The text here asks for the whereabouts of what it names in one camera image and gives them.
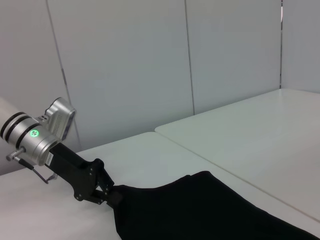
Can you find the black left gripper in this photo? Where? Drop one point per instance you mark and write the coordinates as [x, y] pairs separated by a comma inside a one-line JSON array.
[[72, 170]]

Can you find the black shirt with FREE print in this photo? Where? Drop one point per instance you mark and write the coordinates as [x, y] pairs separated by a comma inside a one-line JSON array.
[[212, 212]]

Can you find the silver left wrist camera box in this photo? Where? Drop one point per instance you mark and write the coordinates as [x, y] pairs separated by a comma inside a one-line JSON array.
[[61, 117]]

